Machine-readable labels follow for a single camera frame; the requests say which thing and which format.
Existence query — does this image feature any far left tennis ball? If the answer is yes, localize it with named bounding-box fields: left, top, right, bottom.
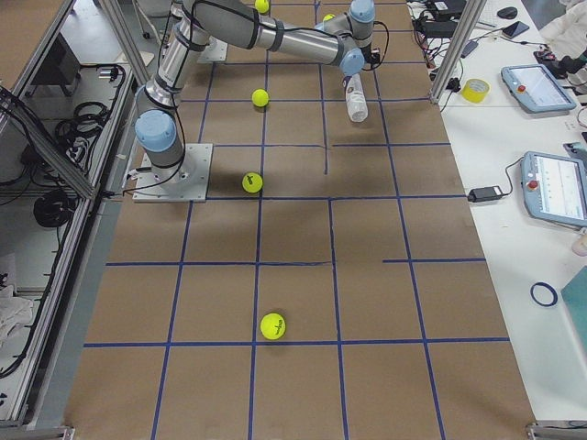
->
left=241, top=172, right=263, bottom=194

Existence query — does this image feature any aluminium frame post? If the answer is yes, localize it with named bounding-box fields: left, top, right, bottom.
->
left=429, top=0, right=486, bottom=104

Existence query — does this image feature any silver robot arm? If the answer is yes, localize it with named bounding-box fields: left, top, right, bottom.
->
left=135, top=1, right=381, bottom=186

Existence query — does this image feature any black smartphone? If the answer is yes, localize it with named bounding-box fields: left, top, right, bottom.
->
left=502, top=21, right=529, bottom=39

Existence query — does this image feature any centre tennis ball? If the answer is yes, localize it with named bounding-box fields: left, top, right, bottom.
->
left=251, top=88, right=270, bottom=108

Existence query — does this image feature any upper teach pendant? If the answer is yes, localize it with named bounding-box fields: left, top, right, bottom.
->
left=501, top=64, right=576, bottom=114

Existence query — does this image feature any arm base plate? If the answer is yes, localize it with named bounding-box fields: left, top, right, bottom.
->
left=198, top=38, right=228, bottom=64
left=132, top=143, right=213, bottom=203

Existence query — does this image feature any lower teach pendant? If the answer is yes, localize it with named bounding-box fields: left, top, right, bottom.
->
left=520, top=151, right=586, bottom=228

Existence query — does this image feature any yellow tape roll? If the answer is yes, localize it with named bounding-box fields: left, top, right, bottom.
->
left=461, top=78, right=491, bottom=104

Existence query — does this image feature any teach pendant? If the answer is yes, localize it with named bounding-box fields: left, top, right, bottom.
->
left=501, top=64, right=576, bottom=114
left=520, top=151, right=586, bottom=228

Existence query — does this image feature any far right tennis ball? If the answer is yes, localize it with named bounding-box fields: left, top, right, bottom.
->
left=254, top=0, right=271, bottom=15

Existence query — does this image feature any clear tennis ball can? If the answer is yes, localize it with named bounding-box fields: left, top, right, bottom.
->
left=343, top=74, right=369, bottom=123

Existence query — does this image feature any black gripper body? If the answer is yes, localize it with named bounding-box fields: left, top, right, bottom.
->
left=361, top=45, right=381, bottom=70

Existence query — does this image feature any blue tape ring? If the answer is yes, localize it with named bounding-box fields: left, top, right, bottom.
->
left=530, top=281, right=559, bottom=308

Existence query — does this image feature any black power adapter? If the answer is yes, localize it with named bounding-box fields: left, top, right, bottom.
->
left=467, top=185, right=504, bottom=203

